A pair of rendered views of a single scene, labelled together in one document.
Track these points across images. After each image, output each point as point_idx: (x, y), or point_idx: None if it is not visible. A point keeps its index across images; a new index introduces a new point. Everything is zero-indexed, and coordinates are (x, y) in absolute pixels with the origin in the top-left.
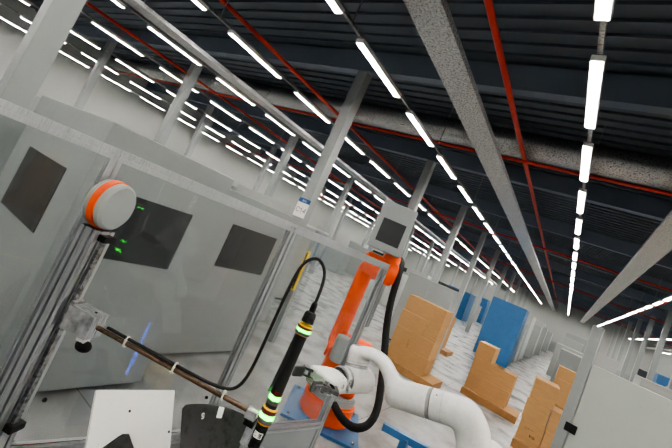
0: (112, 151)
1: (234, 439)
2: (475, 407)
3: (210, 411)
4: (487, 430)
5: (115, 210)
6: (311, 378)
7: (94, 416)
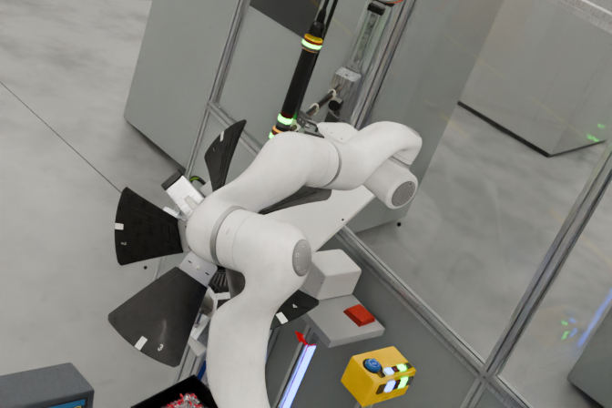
0: None
1: (304, 197)
2: (278, 135)
3: None
4: (257, 163)
5: None
6: None
7: None
